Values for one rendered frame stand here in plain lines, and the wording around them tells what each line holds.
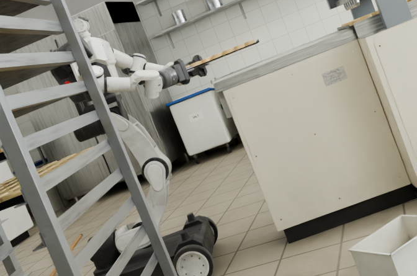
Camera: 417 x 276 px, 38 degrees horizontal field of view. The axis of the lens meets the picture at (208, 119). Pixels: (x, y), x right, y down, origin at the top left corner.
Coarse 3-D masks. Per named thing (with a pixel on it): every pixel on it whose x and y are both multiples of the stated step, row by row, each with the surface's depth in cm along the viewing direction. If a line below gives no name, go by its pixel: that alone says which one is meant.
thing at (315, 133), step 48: (336, 48) 288; (240, 96) 293; (288, 96) 292; (336, 96) 290; (288, 144) 294; (336, 144) 293; (384, 144) 291; (288, 192) 297; (336, 192) 295; (384, 192) 294; (288, 240) 303
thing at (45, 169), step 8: (80, 152) 171; (64, 160) 165; (40, 168) 167; (48, 168) 154; (40, 176) 136; (0, 184) 167; (8, 184) 156; (16, 184) 140; (0, 192) 138; (8, 192) 128; (16, 192) 119; (0, 200) 120
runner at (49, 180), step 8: (104, 144) 169; (88, 152) 155; (96, 152) 161; (104, 152) 167; (72, 160) 143; (80, 160) 148; (88, 160) 153; (56, 168) 133; (64, 168) 136; (72, 168) 141; (80, 168) 146; (48, 176) 127; (56, 176) 131; (64, 176) 135; (48, 184) 126
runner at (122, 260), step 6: (144, 228) 176; (138, 234) 169; (144, 234) 174; (132, 240) 162; (138, 240) 167; (126, 246) 157; (132, 246) 161; (126, 252) 154; (132, 252) 159; (120, 258) 149; (126, 258) 153; (114, 264) 144; (120, 264) 148; (126, 264) 151; (114, 270) 142; (120, 270) 146
